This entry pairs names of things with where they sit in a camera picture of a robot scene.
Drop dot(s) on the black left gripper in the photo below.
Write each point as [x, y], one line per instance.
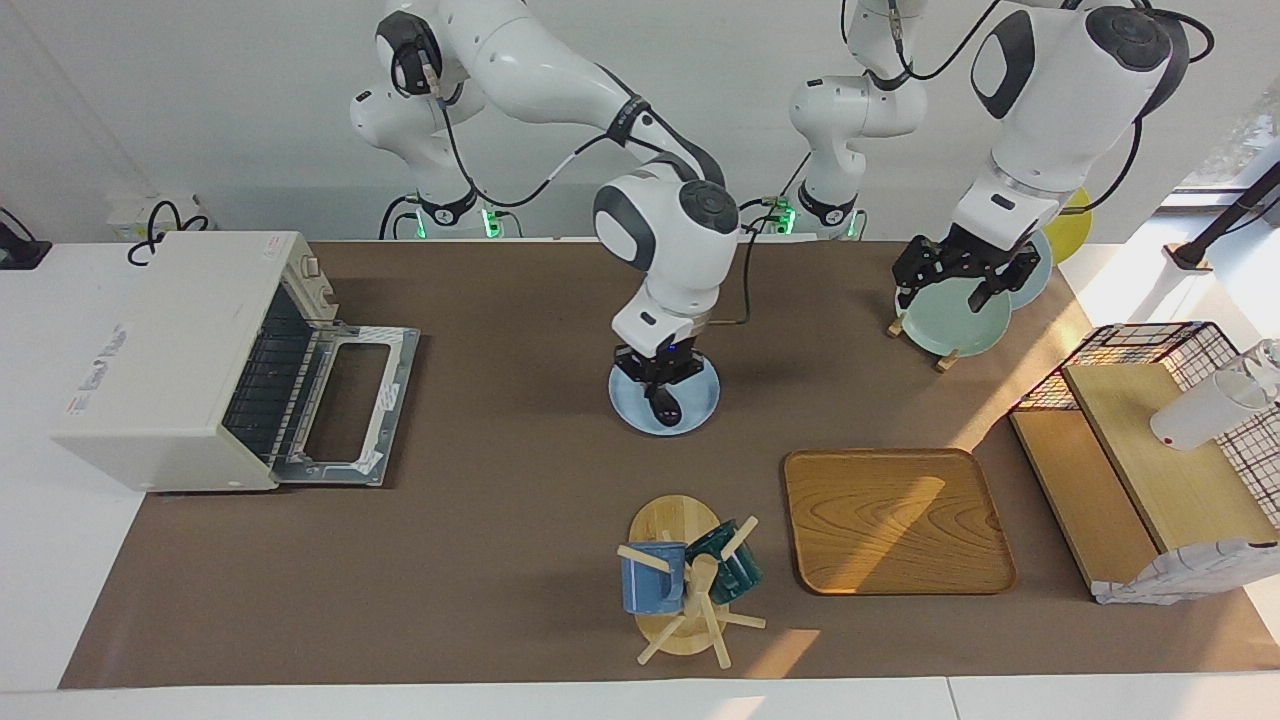
[965, 255]

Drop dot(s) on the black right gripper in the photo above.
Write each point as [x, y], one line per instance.
[655, 362]

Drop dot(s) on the dark purple eggplant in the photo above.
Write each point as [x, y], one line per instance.
[667, 410]

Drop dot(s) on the light blue ridged plate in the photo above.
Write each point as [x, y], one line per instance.
[700, 400]

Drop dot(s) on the glass oven door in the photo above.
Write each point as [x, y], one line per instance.
[390, 400]

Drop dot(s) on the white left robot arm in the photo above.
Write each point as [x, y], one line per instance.
[1060, 90]

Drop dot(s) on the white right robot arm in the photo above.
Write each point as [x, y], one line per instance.
[520, 60]

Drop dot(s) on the cream toaster oven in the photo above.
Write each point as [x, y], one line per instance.
[170, 360]

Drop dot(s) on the pale green plate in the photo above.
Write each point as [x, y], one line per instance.
[950, 320]

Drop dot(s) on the wooden plate rack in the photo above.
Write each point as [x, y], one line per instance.
[945, 362]

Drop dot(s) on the light blue racked plate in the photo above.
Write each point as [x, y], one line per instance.
[1035, 285]

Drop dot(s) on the wooden mug tree stand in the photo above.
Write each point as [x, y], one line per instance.
[670, 520]

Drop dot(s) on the yellow plate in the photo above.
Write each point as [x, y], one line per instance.
[1072, 235]

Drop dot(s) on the dark green mug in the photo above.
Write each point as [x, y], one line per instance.
[740, 570]

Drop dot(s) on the blue mug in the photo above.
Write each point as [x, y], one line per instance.
[650, 590]

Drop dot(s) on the wooden serving tray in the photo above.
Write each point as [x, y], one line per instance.
[895, 520]

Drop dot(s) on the brown table mat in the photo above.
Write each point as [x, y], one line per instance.
[500, 560]

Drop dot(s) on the white bottle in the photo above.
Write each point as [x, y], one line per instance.
[1200, 420]

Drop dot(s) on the black tripod leg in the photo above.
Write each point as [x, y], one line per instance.
[1225, 220]

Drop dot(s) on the black device on table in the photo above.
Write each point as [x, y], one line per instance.
[20, 250]

